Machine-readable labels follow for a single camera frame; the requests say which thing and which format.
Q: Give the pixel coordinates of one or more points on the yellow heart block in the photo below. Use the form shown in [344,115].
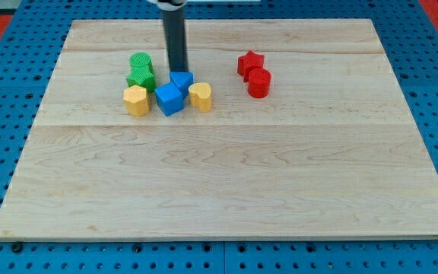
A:
[200,96]

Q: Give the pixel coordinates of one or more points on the green cylinder block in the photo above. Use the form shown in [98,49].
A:
[141,60]

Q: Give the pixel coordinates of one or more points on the red cylinder block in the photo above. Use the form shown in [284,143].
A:
[259,82]

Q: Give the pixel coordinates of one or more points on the blue cube block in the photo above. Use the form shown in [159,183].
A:
[169,99]

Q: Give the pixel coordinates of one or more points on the green star block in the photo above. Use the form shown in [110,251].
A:
[142,77]

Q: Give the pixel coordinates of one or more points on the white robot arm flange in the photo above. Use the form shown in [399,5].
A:
[168,5]

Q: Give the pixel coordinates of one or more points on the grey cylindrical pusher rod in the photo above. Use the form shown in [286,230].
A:
[175,36]

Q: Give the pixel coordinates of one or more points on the wooden board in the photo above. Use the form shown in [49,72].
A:
[331,154]

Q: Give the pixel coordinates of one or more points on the blue triangle block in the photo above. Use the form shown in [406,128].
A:
[182,81]

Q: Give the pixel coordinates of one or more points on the red star block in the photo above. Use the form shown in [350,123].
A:
[248,62]

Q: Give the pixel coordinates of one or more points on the yellow hexagon block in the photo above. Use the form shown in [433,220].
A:
[136,100]

